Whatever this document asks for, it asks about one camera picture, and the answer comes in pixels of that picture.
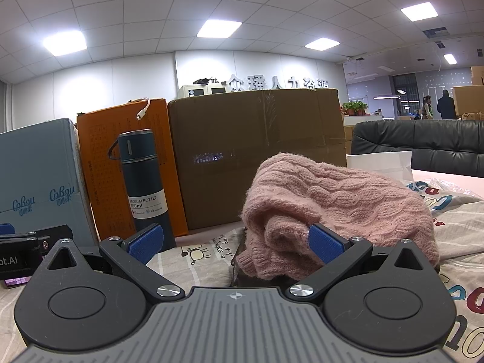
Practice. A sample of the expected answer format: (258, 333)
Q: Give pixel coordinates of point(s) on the light blue foam board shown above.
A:
(37, 166)

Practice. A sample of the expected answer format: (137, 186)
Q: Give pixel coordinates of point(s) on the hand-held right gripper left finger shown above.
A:
(145, 244)

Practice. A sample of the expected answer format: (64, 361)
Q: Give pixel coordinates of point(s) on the black leather sofa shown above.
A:
(435, 143)

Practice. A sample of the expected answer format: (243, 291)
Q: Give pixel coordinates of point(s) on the pink knit sweater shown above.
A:
(340, 196)

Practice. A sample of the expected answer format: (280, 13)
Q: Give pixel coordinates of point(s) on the white paper bag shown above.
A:
(378, 162)

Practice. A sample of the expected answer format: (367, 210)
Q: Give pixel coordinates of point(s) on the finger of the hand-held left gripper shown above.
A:
(53, 233)
(5, 229)

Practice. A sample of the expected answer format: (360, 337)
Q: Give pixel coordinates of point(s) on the printed cartoon bed sheet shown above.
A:
(461, 227)

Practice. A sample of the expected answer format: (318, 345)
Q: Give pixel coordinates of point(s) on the orange wooden partition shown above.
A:
(98, 166)

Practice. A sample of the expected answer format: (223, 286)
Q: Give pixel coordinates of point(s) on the potted green plant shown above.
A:
(348, 107)
(362, 106)

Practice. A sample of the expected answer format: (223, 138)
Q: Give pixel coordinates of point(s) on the ceiling light panel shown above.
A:
(419, 11)
(450, 58)
(64, 43)
(322, 44)
(219, 29)

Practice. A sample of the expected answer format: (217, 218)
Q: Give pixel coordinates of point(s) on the distant cardboard box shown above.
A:
(478, 75)
(469, 100)

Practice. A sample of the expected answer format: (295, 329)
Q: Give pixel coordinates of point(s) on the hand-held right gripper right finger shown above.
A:
(325, 244)

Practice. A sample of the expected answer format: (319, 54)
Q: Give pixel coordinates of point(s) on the dark blue vacuum bottle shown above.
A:
(141, 181)

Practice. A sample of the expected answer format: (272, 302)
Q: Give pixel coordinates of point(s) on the large brown cardboard box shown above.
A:
(245, 128)

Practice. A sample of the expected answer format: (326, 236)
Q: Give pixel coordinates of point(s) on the white cabinet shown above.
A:
(189, 91)

